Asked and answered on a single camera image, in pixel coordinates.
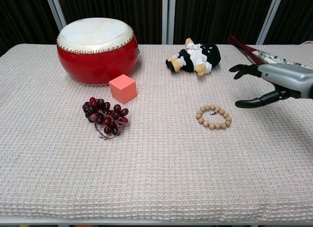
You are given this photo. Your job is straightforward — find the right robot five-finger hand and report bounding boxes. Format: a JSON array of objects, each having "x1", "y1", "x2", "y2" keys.
[{"x1": 228, "y1": 63, "x2": 313, "y2": 109}]

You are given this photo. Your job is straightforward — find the pink cube block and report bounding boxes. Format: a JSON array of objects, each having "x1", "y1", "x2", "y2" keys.
[{"x1": 108, "y1": 74, "x2": 137, "y2": 105}]

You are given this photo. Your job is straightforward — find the dark red grape bunch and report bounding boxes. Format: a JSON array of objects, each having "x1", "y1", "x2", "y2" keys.
[{"x1": 82, "y1": 97, "x2": 130, "y2": 141}]

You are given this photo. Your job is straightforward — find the black and white plush doll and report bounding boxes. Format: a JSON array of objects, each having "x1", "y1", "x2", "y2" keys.
[{"x1": 165, "y1": 38, "x2": 222, "y2": 77}]

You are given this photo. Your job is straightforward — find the red drum with white skin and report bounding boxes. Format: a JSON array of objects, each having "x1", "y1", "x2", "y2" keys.
[{"x1": 56, "y1": 17, "x2": 142, "y2": 86}]

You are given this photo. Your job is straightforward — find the black pleated curtain panel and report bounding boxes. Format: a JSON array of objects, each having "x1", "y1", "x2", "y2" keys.
[
  {"x1": 174, "y1": 0, "x2": 276, "y2": 45},
  {"x1": 0, "y1": 0, "x2": 59, "y2": 57},
  {"x1": 56, "y1": 0, "x2": 163, "y2": 45},
  {"x1": 264, "y1": 0, "x2": 313, "y2": 45}
]

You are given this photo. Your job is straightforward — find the wooden bead bracelet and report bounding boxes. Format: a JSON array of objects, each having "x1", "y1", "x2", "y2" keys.
[{"x1": 196, "y1": 104, "x2": 232, "y2": 130}]

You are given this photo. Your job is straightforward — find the beige waffle-weave tablecloth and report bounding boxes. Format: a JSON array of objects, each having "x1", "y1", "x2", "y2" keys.
[{"x1": 0, "y1": 43, "x2": 313, "y2": 224}]

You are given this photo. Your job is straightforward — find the folding paper fan red guards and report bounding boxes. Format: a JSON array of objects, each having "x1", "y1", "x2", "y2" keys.
[{"x1": 227, "y1": 34, "x2": 313, "y2": 70}]

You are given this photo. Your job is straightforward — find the grey metal frame post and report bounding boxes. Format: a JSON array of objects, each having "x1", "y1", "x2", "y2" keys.
[
  {"x1": 45, "y1": 0, "x2": 67, "y2": 26},
  {"x1": 161, "y1": 0, "x2": 176, "y2": 45},
  {"x1": 255, "y1": 0, "x2": 286, "y2": 45}
]

